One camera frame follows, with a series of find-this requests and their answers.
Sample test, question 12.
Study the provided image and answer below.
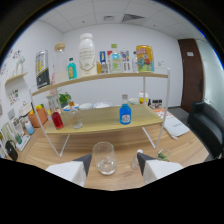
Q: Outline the green potted plant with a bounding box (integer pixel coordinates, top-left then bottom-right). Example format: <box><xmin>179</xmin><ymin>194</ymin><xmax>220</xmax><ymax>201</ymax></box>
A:
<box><xmin>58</xmin><ymin>92</ymin><xmax>73</xmax><ymax>108</ymax></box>

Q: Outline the yellow printed can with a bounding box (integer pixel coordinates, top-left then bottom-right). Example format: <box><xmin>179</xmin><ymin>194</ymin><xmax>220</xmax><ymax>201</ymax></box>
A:
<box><xmin>135</xmin><ymin>44</ymin><xmax>155</xmax><ymax>73</ymax></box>

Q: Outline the small pictures wall sheet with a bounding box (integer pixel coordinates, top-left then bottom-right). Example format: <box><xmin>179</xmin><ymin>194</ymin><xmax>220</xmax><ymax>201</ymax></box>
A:
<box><xmin>8</xmin><ymin>89</ymin><xmax>20</xmax><ymax>105</ymax></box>

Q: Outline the glass bowl of limes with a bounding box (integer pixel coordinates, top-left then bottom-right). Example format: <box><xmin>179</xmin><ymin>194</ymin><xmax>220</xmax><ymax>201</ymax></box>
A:
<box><xmin>154</xmin><ymin>148</ymin><xmax>172</xmax><ymax>163</ymax></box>

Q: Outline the small white blue bottle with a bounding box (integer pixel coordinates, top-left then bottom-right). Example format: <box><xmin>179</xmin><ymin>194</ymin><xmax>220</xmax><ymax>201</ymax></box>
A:
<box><xmin>24</xmin><ymin>119</ymin><xmax>35</xmax><ymax>136</ymax></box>

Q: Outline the orange pot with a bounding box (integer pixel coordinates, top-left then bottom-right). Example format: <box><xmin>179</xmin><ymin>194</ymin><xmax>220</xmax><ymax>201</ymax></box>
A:
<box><xmin>27</xmin><ymin>104</ymin><xmax>49</xmax><ymax>129</ymax></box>

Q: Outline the small pink bottle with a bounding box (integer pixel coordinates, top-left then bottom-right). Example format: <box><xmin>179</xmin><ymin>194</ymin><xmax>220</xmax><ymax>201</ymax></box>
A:
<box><xmin>49</xmin><ymin>64</ymin><xmax>57</xmax><ymax>91</ymax></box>

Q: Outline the glass jar cork lid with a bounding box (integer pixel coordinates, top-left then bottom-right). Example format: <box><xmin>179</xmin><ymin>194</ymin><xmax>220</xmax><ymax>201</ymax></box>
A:
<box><xmin>53</xmin><ymin>42</ymin><xmax>69</xmax><ymax>84</ymax></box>

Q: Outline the red liquid bottle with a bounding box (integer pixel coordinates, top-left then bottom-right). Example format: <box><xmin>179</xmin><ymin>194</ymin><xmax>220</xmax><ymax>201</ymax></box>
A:
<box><xmin>49</xmin><ymin>100</ymin><xmax>65</xmax><ymax>131</ymax></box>

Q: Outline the white figurine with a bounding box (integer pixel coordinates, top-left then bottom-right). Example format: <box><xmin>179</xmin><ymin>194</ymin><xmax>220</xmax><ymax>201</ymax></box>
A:
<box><xmin>14</xmin><ymin>54</ymin><xmax>27</xmax><ymax>75</ymax></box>

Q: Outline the clear bottle red label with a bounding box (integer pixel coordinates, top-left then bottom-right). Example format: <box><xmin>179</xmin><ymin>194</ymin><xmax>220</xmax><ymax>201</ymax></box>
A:
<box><xmin>131</xmin><ymin>148</ymin><xmax>144</xmax><ymax>170</ymax></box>

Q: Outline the green cup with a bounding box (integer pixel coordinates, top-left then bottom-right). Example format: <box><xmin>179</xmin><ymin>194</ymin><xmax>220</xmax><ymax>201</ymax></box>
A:
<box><xmin>14</xmin><ymin>133</ymin><xmax>23</xmax><ymax>145</ymax></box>

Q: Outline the clear bottle green cap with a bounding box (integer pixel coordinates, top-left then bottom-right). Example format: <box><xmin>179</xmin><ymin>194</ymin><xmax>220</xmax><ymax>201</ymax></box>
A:
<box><xmin>110</xmin><ymin>43</ymin><xmax>124</xmax><ymax>74</ymax></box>

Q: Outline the white folded cloth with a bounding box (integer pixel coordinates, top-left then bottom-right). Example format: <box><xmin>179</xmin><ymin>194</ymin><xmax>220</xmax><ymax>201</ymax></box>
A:
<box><xmin>163</xmin><ymin>116</ymin><xmax>191</xmax><ymax>139</ymax></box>

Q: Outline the orange printed paper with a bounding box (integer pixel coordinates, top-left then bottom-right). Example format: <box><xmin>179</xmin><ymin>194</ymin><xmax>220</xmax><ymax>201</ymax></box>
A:
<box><xmin>153</xmin><ymin>108</ymin><xmax>171</xmax><ymax>121</ymax></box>

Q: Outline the clear bottle orange label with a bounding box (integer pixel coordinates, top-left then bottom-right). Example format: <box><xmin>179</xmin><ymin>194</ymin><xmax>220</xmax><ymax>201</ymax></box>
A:
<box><xmin>68</xmin><ymin>100</ymin><xmax>84</xmax><ymax>130</ymax></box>

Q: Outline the white tray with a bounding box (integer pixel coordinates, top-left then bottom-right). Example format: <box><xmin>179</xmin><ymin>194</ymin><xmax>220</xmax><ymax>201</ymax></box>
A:
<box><xmin>14</xmin><ymin>133</ymin><xmax>32</xmax><ymax>152</ymax></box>

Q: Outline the clear drinking glass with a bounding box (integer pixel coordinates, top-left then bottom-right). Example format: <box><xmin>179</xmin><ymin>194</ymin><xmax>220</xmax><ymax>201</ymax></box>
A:
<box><xmin>92</xmin><ymin>141</ymin><xmax>118</xmax><ymax>176</ymax></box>

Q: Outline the wooden wall shelf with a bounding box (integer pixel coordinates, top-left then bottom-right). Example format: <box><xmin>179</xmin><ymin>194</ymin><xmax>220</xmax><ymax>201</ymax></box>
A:
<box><xmin>4</xmin><ymin>72</ymin><xmax>29</xmax><ymax>86</ymax></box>

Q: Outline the small clear bottle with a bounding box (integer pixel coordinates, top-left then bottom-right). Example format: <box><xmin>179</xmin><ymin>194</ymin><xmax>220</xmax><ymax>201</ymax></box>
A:
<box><xmin>131</xmin><ymin>50</ymin><xmax>140</xmax><ymax>74</ymax></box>

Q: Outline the red white wall poster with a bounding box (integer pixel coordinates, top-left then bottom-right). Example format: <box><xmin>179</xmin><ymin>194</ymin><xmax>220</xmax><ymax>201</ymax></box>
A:
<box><xmin>106</xmin><ymin>49</ymin><xmax>113</xmax><ymax>74</ymax></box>

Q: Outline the white wooden two-tier rack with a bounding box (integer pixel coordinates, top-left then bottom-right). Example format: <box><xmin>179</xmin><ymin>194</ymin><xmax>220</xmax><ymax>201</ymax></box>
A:
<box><xmin>29</xmin><ymin>68</ymin><xmax>172</xmax><ymax>158</ymax></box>

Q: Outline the small teal bottle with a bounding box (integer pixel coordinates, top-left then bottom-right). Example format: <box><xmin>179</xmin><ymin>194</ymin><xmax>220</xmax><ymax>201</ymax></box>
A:
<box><xmin>67</xmin><ymin>57</ymin><xmax>78</xmax><ymax>81</ymax></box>

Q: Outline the large white bottle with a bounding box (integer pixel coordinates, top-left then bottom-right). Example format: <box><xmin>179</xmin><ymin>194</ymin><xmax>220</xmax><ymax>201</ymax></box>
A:
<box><xmin>78</xmin><ymin>32</ymin><xmax>98</xmax><ymax>78</ymax></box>

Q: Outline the blue liquid bottle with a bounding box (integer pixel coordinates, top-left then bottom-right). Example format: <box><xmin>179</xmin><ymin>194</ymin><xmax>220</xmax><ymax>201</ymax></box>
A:
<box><xmin>119</xmin><ymin>93</ymin><xmax>132</xmax><ymax>126</ymax></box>

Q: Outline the colourful wall poster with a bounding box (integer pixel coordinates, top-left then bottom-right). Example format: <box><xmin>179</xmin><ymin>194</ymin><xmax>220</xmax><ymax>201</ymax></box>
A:
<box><xmin>119</xmin><ymin>49</ymin><xmax>131</xmax><ymax>72</ymax></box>

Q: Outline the white bowl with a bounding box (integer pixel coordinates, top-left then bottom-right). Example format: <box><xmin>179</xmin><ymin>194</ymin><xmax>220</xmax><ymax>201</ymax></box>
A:
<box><xmin>93</xmin><ymin>101</ymin><xmax>113</xmax><ymax>110</ymax></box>
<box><xmin>78</xmin><ymin>102</ymin><xmax>94</xmax><ymax>111</ymax></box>

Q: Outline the black armchair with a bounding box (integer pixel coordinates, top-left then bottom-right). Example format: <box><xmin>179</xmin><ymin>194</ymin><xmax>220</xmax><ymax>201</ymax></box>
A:
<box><xmin>187</xmin><ymin>101</ymin><xmax>224</xmax><ymax>159</ymax></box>

